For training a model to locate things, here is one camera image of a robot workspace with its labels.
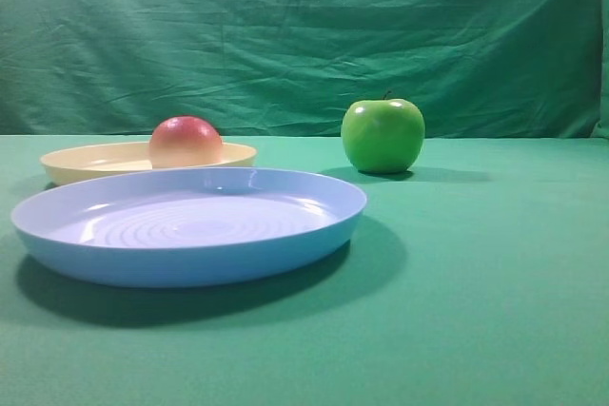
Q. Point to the blue plastic plate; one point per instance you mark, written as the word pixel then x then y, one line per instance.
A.
pixel 189 227

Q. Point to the green apple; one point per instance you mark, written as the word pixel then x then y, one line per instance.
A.
pixel 382 136

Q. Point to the yellow plastic plate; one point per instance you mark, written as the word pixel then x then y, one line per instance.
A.
pixel 77 164

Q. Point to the green backdrop cloth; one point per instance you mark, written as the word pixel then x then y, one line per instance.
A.
pixel 475 68

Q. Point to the red yellow round bread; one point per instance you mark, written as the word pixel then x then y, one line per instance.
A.
pixel 184 141

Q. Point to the green table cloth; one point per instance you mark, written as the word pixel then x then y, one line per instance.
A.
pixel 479 278

